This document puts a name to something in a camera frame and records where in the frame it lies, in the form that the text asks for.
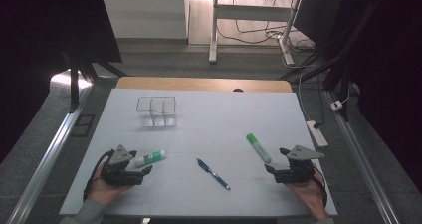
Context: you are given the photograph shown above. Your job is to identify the black floor cables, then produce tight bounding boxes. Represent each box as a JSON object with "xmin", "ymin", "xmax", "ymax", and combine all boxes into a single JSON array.
[{"xmin": 217, "ymin": 0, "xmax": 317, "ymax": 54}]

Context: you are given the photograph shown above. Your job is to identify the person's right hand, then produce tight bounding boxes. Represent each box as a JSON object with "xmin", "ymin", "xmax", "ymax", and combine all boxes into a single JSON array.
[{"xmin": 287, "ymin": 173, "xmax": 331, "ymax": 221}]

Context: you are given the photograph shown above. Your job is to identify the black metal stand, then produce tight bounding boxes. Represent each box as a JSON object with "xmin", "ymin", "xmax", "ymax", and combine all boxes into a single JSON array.
[
  {"xmin": 61, "ymin": 51, "xmax": 127, "ymax": 113},
  {"xmin": 280, "ymin": 34, "xmax": 361, "ymax": 122}
]

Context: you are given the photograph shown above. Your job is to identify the clear plastic desk organizer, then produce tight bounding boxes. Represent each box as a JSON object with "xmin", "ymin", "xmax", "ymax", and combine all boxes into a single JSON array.
[{"xmin": 135, "ymin": 96, "xmax": 178, "ymax": 128}]

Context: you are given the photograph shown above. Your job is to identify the dark curtain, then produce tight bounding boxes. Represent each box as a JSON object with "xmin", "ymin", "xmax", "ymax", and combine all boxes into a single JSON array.
[
  {"xmin": 0, "ymin": 0, "xmax": 123, "ymax": 163},
  {"xmin": 337, "ymin": 0, "xmax": 422, "ymax": 193}
]

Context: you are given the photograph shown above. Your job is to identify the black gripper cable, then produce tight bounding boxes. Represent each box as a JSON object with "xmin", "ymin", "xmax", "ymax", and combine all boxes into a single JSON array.
[
  {"xmin": 310, "ymin": 165, "xmax": 328, "ymax": 208},
  {"xmin": 83, "ymin": 149, "xmax": 113, "ymax": 202}
]

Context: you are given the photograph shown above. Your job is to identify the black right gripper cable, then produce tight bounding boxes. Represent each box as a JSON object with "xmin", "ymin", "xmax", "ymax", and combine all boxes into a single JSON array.
[{"xmin": 310, "ymin": 165, "xmax": 328, "ymax": 208}]

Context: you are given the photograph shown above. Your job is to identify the person's left hand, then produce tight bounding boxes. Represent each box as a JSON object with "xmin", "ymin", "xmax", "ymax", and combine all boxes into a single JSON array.
[{"xmin": 87, "ymin": 165, "xmax": 133, "ymax": 206}]

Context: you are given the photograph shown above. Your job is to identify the white panel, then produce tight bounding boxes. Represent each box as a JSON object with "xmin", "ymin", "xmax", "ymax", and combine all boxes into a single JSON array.
[{"xmin": 100, "ymin": 0, "xmax": 190, "ymax": 40}]

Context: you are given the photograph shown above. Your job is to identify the green and white glue stick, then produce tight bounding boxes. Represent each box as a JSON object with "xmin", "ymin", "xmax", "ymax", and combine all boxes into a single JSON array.
[{"xmin": 133, "ymin": 149, "xmax": 167, "ymax": 168}]

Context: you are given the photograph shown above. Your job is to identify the aluminium rail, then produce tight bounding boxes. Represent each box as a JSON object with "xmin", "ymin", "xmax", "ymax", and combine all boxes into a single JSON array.
[
  {"xmin": 324, "ymin": 91, "xmax": 401, "ymax": 224},
  {"xmin": 6, "ymin": 84, "xmax": 95, "ymax": 224}
]

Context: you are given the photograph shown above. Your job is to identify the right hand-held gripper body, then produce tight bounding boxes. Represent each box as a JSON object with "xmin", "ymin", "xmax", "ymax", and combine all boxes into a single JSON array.
[{"xmin": 274, "ymin": 144, "xmax": 325, "ymax": 185}]

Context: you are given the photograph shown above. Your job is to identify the black floor plate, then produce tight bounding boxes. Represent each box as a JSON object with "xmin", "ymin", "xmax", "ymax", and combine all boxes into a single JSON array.
[{"xmin": 71, "ymin": 113, "xmax": 97, "ymax": 138}]

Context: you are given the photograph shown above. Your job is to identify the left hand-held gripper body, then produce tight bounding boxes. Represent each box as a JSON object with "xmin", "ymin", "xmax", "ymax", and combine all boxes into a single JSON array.
[{"xmin": 99, "ymin": 144, "xmax": 144, "ymax": 187}]

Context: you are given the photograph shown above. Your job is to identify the white power strip cable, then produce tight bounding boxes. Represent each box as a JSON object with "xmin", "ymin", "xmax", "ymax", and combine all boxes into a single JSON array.
[{"xmin": 297, "ymin": 73, "xmax": 315, "ymax": 122}]

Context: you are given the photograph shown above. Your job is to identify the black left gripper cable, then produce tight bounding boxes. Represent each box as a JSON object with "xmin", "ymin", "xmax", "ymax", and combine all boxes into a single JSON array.
[{"xmin": 83, "ymin": 149, "xmax": 113, "ymax": 202}]

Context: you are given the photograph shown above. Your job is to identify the white metal desk frame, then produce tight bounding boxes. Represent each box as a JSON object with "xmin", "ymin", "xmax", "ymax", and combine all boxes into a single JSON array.
[{"xmin": 208, "ymin": 0, "xmax": 303, "ymax": 66}]

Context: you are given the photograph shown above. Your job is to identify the blue pen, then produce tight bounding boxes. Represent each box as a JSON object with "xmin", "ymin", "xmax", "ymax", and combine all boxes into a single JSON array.
[{"xmin": 196, "ymin": 157, "xmax": 232, "ymax": 191}]

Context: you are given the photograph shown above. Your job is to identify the green highlighter marker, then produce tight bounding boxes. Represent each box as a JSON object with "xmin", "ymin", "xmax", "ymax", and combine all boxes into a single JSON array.
[{"xmin": 245, "ymin": 132, "xmax": 273, "ymax": 164}]

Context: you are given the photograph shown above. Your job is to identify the white power strip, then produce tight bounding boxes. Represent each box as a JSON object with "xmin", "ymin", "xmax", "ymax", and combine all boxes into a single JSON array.
[{"xmin": 306, "ymin": 119, "xmax": 329, "ymax": 148}]

